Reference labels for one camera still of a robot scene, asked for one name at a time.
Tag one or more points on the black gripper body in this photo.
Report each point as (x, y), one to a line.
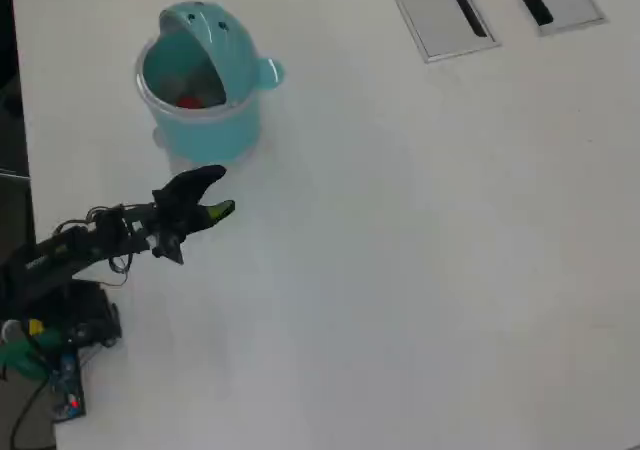
(177, 212)

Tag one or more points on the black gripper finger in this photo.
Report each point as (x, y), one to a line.
(200, 180)

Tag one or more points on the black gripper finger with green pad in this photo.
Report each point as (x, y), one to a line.
(220, 212)

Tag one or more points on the red lego block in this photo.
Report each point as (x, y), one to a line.
(191, 102)

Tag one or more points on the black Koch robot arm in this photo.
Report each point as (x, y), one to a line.
(50, 260)

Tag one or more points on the teal whale shaped bin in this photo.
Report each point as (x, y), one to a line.
(210, 135)

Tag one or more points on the small yellow connector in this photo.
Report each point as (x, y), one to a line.
(35, 326)

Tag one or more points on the blue circuit board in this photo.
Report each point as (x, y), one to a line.
(67, 385)

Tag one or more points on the green table clamp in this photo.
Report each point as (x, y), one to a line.
(20, 357)

